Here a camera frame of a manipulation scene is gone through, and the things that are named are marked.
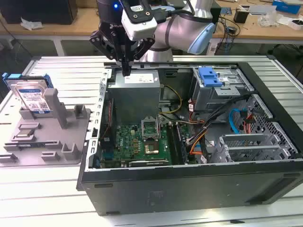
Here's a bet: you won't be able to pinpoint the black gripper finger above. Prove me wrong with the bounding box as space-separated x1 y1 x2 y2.
89 30 127 76
126 37 156 76

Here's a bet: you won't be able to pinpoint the hard disk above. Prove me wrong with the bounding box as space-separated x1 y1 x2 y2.
2 72 53 115

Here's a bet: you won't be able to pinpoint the orange power wire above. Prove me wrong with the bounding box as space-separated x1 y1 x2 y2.
243 113 256 136

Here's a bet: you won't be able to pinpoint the silver disk bay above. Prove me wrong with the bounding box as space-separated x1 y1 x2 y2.
212 133 298 164

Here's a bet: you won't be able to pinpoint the wooden desk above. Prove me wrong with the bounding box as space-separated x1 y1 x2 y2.
0 0 303 45

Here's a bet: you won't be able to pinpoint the grey power supply unit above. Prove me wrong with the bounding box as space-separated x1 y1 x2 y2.
107 70 161 120

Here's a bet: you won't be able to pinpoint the large black box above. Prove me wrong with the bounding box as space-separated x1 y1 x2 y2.
0 0 78 26

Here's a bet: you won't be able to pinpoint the blue plastic drive latch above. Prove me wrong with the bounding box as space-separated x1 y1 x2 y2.
198 67 223 87

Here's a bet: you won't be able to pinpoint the metal socket cover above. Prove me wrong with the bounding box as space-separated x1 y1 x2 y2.
141 117 161 140

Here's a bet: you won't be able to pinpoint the crumpled white plastic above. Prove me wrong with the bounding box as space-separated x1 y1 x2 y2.
20 16 45 31

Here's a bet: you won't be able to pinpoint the silver drive cage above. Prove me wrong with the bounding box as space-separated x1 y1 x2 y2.
191 67 255 119

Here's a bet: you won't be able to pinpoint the grey parts rack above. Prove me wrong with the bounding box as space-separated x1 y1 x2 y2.
0 87 92 168

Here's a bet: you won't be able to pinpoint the green motherboard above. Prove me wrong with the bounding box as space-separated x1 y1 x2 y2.
99 122 198 168

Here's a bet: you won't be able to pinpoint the CPU socket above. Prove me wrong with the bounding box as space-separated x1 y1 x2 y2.
143 139 160 156

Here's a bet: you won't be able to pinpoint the small black box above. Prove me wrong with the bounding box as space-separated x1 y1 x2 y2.
233 8 250 24

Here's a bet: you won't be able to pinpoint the black RAM slot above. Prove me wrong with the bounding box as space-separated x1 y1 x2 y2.
167 122 180 166

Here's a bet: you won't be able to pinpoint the installed RAM stick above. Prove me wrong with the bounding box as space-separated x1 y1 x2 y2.
175 122 189 164

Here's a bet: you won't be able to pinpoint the black graphics card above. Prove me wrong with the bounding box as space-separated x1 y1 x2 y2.
127 159 170 167

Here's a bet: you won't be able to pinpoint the spare RAM stick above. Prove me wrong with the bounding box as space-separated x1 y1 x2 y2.
18 141 48 148

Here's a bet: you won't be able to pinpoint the flat silver box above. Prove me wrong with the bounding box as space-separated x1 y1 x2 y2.
250 5 277 16

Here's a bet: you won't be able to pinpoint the clear plastic bags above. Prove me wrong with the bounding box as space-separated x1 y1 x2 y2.
258 10 285 26

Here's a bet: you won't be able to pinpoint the black PC case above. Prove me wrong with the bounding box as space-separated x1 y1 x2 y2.
75 61 303 217

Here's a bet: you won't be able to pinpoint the blue box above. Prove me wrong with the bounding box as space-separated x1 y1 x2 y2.
271 0 303 13

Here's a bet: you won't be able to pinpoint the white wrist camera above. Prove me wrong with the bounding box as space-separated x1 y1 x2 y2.
121 10 158 41

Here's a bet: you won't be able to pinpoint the black camera bracket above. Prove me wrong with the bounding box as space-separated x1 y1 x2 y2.
122 0 153 24

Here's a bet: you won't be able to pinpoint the yellow wire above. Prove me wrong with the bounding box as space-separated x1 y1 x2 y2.
158 84 183 117

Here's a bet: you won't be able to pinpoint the black sleeved cable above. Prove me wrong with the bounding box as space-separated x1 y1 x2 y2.
200 93 255 133

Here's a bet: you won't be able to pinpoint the orange black wire bundle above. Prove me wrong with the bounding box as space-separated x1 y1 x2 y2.
186 126 209 157

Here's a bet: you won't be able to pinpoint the blue data wire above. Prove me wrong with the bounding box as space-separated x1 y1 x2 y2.
229 107 242 135

